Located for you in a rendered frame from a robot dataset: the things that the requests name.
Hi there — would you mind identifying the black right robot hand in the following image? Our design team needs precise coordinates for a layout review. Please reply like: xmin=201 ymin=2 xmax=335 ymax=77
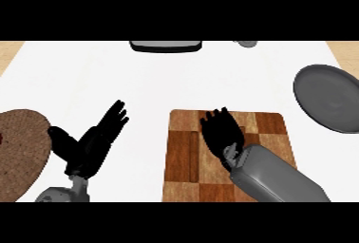
xmin=200 ymin=106 xmax=248 ymax=174

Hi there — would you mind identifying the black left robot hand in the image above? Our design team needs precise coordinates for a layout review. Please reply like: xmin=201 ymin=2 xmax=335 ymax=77
xmin=46 ymin=100 xmax=130 ymax=180

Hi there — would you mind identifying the brown checkered wooden cutting board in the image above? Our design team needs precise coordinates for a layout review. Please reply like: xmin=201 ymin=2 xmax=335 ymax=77
xmin=161 ymin=109 xmax=299 ymax=203

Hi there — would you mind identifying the grey round pan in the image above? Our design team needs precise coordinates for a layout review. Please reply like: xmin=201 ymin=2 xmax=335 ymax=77
xmin=291 ymin=64 xmax=359 ymax=135

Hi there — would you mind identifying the brown woven round placemat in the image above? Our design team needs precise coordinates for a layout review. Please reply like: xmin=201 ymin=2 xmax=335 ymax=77
xmin=0 ymin=108 xmax=53 ymax=203

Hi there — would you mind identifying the small grey object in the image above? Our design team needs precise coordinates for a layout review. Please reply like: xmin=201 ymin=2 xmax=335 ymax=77
xmin=234 ymin=40 xmax=260 ymax=48

